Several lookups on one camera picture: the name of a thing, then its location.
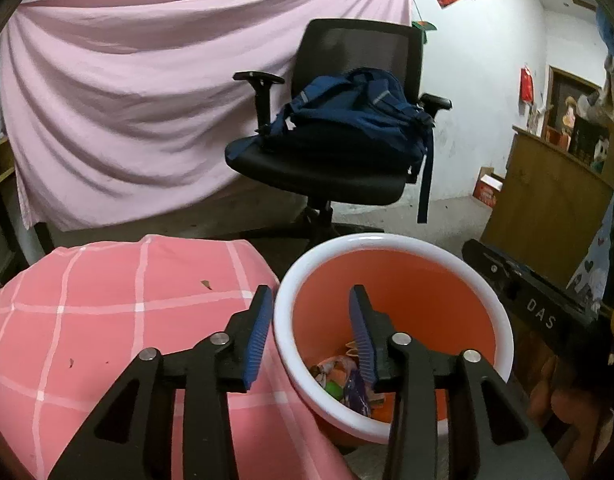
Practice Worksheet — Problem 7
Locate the pink checkered tablecloth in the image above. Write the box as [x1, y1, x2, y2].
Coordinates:
[0, 234, 358, 480]

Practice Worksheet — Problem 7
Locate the dark printed box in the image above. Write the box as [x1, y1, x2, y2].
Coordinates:
[569, 115, 612, 161]

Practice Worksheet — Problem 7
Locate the blue backpack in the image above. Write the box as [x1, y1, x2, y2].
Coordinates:
[257, 67, 435, 223]

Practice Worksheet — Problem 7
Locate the green red wall ornament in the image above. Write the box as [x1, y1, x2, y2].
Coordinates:
[412, 19, 438, 43]

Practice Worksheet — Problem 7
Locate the red bucket with white rim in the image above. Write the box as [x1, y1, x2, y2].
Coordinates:
[274, 233, 515, 446]

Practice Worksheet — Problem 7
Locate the red hanging ornament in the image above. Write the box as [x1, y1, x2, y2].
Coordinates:
[519, 65, 536, 103]

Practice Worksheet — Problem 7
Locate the pink hanging sheet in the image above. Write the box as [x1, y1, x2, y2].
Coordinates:
[0, 0, 412, 233]

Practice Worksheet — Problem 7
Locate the wooden cabinet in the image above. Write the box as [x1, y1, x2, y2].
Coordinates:
[479, 125, 614, 291]

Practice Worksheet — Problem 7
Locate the cardboard box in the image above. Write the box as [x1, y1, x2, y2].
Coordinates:
[473, 166, 506, 209]

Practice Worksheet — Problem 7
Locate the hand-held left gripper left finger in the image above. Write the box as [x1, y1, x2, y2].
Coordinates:
[48, 285, 274, 480]

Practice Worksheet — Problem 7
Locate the person's right hand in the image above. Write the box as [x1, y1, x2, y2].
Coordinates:
[529, 355, 614, 467]

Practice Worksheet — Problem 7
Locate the purple wrapper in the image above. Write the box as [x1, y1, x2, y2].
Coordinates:
[344, 367, 372, 416]

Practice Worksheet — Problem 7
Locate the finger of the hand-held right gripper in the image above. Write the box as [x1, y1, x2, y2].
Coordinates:
[462, 239, 532, 296]

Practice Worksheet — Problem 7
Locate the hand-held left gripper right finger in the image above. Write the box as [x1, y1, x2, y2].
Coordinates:
[349, 285, 570, 480]

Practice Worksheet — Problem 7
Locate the black office chair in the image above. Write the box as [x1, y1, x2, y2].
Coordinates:
[225, 18, 452, 241]

